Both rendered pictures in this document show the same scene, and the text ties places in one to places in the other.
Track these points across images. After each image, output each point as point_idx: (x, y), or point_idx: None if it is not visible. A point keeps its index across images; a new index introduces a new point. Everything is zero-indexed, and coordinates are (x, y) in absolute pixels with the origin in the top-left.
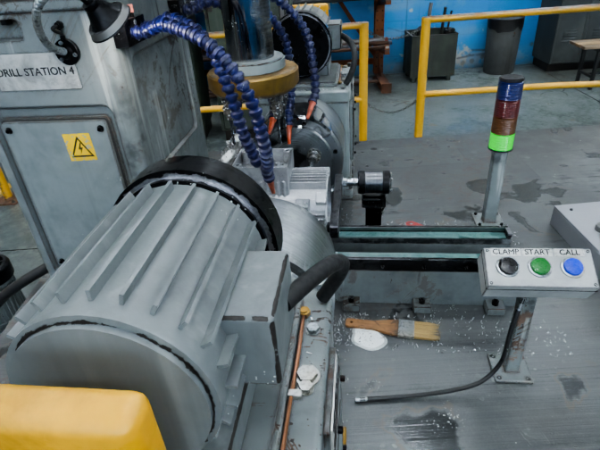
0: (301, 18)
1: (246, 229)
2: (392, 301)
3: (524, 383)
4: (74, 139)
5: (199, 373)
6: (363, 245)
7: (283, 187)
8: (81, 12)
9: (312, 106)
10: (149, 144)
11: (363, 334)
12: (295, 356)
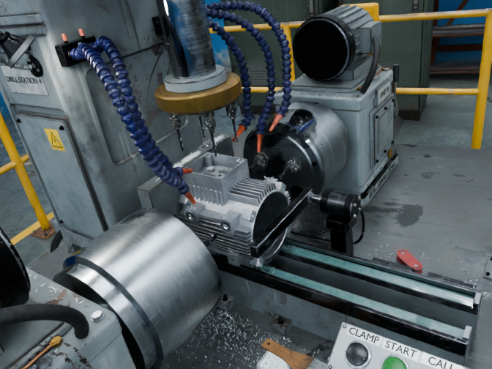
0: (280, 30)
1: None
2: (323, 335)
3: None
4: (50, 133)
5: None
6: (313, 267)
7: (220, 196)
8: (37, 38)
9: (277, 119)
10: (102, 143)
11: (271, 361)
12: None
